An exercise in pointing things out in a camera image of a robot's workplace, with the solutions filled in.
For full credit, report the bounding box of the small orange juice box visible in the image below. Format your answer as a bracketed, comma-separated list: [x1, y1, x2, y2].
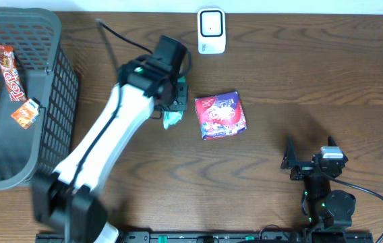
[11, 99, 40, 129]

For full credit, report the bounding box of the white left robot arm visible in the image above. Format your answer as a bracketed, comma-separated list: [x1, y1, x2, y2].
[32, 55, 189, 242]

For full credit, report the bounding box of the teal snack wrapper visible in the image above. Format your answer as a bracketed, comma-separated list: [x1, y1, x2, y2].
[163, 77, 188, 130]

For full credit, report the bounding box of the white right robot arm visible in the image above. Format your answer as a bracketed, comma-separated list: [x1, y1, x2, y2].
[281, 137, 356, 242]

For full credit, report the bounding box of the red purple snack packet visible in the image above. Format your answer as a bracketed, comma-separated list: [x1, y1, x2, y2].
[195, 91, 247, 140]

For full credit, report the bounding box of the grey plastic mesh basket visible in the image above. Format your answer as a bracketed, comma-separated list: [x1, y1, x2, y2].
[0, 7, 79, 190]

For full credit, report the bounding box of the red Top chocolate bar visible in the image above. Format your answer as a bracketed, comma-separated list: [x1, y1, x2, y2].
[0, 45, 27, 102]

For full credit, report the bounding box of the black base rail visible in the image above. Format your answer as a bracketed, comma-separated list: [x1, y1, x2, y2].
[36, 230, 374, 243]

